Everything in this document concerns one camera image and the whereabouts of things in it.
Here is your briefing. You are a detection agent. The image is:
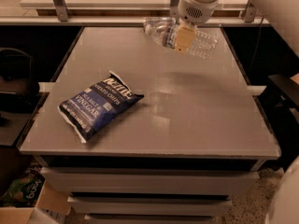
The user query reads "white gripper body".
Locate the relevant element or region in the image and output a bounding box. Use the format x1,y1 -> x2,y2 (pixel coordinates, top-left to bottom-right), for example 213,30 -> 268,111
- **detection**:
178,0 -> 219,24

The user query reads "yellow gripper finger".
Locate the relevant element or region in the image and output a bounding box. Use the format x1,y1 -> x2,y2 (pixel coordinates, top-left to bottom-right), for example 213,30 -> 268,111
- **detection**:
175,21 -> 196,54

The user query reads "clear plastic water bottle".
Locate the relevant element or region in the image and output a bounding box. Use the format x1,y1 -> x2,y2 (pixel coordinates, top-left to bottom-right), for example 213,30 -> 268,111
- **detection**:
143,17 -> 219,59

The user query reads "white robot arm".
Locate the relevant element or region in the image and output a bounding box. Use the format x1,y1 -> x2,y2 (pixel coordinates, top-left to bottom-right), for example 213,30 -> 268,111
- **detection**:
178,0 -> 299,56

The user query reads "blue vinegar chip bag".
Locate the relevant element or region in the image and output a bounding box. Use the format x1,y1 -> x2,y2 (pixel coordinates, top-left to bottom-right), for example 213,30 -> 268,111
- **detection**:
58,71 -> 144,143

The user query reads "green snack bag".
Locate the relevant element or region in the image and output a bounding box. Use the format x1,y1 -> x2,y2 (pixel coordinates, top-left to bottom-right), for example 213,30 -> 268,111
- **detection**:
1,164 -> 45,207

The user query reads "grey drawer cabinet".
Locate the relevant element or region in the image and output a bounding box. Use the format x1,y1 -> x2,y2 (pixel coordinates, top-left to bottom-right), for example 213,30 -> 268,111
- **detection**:
21,28 -> 280,224

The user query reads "white shelf with metal brackets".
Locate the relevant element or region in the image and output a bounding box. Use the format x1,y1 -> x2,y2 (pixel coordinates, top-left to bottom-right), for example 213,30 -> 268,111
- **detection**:
0,0 -> 269,27

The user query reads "black chair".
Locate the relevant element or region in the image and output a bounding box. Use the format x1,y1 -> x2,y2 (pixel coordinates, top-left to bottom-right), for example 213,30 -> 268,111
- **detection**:
0,47 -> 41,126

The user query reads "cardboard box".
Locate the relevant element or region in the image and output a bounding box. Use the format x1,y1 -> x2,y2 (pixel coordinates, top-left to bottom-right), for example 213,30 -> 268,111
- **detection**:
0,181 -> 71,224

